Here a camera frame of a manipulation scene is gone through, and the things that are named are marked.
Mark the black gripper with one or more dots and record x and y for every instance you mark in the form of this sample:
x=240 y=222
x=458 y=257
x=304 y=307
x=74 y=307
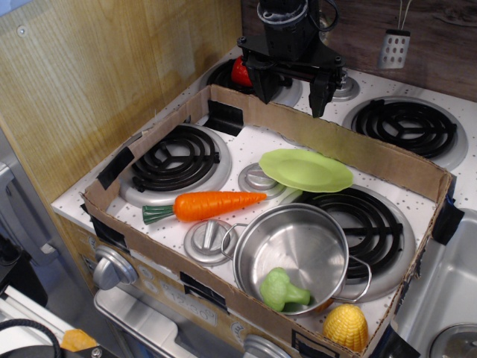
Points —
x=292 y=38

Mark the green toy broccoli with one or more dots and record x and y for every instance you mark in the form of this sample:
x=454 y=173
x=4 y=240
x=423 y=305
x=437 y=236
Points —
x=277 y=290

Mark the silver knob back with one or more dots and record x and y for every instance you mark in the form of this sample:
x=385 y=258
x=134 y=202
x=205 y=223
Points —
x=348 y=90

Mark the red toy strawberry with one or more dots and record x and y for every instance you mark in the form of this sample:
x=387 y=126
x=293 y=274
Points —
x=239 y=74

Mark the back left black burner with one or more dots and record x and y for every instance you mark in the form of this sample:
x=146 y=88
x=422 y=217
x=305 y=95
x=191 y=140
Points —
x=289 y=90

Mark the black burner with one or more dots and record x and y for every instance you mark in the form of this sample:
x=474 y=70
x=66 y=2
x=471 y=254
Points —
x=289 y=90
x=191 y=158
x=413 y=124
x=380 y=239

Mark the light green plastic plate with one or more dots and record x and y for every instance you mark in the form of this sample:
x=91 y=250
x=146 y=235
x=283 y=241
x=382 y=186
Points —
x=306 y=170

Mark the silver knob middle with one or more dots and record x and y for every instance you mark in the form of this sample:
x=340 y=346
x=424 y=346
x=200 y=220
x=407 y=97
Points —
x=253 y=179

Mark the hanging metal spatula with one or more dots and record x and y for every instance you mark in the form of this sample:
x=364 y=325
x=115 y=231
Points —
x=395 y=44

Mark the back right black burner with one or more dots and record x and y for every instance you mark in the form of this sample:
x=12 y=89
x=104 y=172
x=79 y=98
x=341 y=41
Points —
x=413 y=124

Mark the front left black burner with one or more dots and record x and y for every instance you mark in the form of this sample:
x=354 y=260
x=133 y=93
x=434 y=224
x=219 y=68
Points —
x=191 y=158

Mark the orange toy carrot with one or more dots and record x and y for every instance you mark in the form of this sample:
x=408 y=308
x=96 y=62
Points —
x=197 y=206

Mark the front right black burner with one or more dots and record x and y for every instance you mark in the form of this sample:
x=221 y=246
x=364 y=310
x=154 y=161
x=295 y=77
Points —
x=380 y=239

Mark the silver knob front centre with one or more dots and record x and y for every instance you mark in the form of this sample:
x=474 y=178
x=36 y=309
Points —
x=211 y=242

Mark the yellow toy corn cob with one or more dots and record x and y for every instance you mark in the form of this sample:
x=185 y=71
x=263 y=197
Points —
x=346 y=325

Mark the steel sink basin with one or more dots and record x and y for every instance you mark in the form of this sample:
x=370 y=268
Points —
x=444 y=293

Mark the silver oven front knob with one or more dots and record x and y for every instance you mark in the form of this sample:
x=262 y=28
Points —
x=112 y=269

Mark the silver oven knob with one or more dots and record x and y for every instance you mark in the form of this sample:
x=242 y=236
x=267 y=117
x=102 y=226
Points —
x=259 y=347
x=112 y=269

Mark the silver sink drain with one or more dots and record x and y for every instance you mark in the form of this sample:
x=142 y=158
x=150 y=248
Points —
x=458 y=340

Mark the orange object lower left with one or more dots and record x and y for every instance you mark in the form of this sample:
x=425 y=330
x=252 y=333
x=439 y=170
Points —
x=77 y=340

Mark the steel pot with handles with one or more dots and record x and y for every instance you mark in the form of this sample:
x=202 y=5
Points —
x=303 y=240

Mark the silver oven door handle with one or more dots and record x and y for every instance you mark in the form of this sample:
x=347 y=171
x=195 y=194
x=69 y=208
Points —
x=160 y=330

